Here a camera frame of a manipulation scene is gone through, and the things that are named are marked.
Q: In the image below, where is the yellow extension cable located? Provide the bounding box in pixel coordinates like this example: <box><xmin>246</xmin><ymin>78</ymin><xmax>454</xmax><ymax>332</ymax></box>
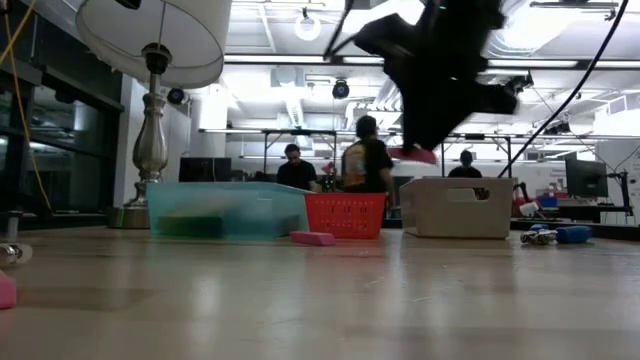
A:
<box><xmin>0</xmin><ymin>0</ymin><xmax>54</xmax><ymax>215</ymax></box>

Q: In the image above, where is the black monitor on arm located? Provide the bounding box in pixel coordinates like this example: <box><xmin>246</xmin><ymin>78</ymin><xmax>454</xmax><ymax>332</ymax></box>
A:
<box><xmin>564</xmin><ymin>158</ymin><xmax>609</xmax><ymax>199</ymax></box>

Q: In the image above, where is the small silver metal object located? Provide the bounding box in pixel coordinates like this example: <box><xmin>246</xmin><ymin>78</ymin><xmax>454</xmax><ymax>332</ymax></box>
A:
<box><xmin>0</xmin><ymin>242</ymin><xmax>34</xmax><ymax>267</ymax></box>

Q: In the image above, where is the silver spiral air duct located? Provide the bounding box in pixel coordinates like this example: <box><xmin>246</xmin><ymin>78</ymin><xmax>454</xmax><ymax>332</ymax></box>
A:
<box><xmin>479</xmin><ymin>0</ymin><xmax>556</xmax><ymax>105</ymax></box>

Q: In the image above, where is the red plastic basket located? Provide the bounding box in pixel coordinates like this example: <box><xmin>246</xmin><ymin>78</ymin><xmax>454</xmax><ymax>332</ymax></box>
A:
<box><xmin>304</xmin><ymin>192</ymin><xmax>389</xmax><ymax>241</ymax></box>

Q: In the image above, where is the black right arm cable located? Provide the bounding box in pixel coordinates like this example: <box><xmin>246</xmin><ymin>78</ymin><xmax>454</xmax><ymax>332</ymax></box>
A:
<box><xmin>497</xmin><ymin>0</ymin><xmax>629</xmax><ymax>179</ymax></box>

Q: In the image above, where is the round ring ceiling light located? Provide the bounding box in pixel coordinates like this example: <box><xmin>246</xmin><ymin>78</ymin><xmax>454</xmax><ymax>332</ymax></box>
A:
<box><xmin>293</xmin><ymin>13</ymin><xmax>322</xmax><ymax>42</ymax></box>

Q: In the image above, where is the small grey metal post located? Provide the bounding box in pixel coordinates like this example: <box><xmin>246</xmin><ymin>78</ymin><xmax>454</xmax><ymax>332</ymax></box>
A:
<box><xmin>6</xmin><ymin>209</ymin><xmax>24</xmax><ymax>245</ymax></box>

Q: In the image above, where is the black ceiling spotlight cluster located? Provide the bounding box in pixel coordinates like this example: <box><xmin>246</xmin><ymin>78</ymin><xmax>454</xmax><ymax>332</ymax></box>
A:
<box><xmin>504</xmin><ymin>72</ymin><xmax>535</xmax><ymax>96</ymax></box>

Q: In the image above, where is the black computer monitor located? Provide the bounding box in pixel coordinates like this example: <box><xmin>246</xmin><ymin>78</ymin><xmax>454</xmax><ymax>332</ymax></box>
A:
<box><xmin>178</xmin><ymin>156</ymin><xmax>234</xmax><ymax>181</ymax></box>

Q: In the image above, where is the light grey plastic bin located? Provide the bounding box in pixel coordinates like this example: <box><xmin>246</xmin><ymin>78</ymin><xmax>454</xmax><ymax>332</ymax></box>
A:
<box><xmin>399</xmin><ymin>176</ymin><xmax>515</xmax><ymax>240</ymax></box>

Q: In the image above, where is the person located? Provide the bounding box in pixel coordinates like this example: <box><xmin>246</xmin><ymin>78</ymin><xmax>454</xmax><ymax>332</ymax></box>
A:
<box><xmin>276</xmin><ymin>143</ymin><xmax>319</xmax><ymax>192</ymax></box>
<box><xmin>447</xmin><ymin>149</ymin><xmax>484</xmax><ymax>179</ymax></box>
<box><xmin>340</xmin><ymin>115</ymin><xmax>397</xmax><ymax>195</ymax></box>

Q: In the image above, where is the teal translucent plastic tray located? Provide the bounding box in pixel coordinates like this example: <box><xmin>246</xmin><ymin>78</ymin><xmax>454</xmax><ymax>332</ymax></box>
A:
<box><xmin>145</xmin><ymin>180</ymin><xmax>311</xmax><ymax>241</ymax></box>

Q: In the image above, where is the black background rig frame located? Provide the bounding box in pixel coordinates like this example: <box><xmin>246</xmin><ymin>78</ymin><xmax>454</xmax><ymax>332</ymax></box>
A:
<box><xmin>262</xmin><ymin>128</ymin><xmax>339</xmax><ymax>176</ymax></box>
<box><xmin>439</xmin><ymin>132</ymin><xmax>514</xmax><ymax>179</ymax></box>

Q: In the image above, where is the pink rectangular eraser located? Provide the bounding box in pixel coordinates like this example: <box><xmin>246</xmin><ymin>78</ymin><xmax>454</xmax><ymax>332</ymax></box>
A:
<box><xmin>289</xmin><ymin>230</ymin><xmax>337</xmax><ymax>248</ymax></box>
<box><xmin>386</xmin><ymin>145</ymin><xmax>440</xmax><ymax>166</ymax></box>
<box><xmin>0</xmin><ymin>269</ymin><xmax>18</xmax><ymax>311</ymax></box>

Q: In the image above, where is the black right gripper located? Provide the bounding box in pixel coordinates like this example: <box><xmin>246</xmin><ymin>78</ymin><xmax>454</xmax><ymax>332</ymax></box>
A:
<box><xmin>353</xmin><ymin>13</ymin><xmax>520</xmax><ymax>151</ymax></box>

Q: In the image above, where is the blue handled metal tool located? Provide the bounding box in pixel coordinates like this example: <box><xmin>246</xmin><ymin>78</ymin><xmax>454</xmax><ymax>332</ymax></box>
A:
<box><xmin>518</xmin><ymin>223</ymin><xmax>596</xmax><ymax>246</ymax></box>

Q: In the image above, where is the long linear ceiling light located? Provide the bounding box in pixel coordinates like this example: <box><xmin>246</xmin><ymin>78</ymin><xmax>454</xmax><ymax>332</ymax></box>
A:
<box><xmin>223</xmin><ymin>53</ymin><xmax>640</xmax><ymax>70</ymax></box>

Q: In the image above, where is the table lamp white shade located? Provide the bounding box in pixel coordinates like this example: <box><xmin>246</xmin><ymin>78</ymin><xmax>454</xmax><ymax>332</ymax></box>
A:
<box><xmin>74</xmin><ymin>0</ymin><xmax>234</xmax><ymax>230</ymax></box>

